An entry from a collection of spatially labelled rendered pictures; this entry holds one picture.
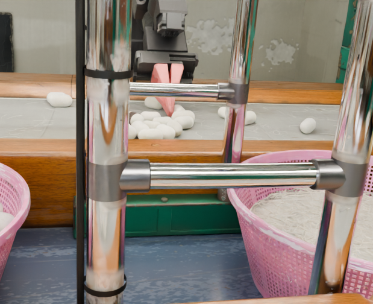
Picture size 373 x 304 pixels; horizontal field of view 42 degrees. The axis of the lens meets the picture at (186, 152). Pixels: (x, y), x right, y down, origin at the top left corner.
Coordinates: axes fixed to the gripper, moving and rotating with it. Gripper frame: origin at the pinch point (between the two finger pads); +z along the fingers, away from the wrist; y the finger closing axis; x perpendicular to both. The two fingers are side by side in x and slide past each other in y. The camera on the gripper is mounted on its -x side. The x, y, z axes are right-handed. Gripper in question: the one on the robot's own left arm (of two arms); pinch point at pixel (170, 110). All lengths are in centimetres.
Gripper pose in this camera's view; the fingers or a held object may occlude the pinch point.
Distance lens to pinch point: 77.0
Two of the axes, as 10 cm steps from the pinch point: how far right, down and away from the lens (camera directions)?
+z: 1.2, 8.6, -5.0
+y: 9.7, -0.1, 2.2
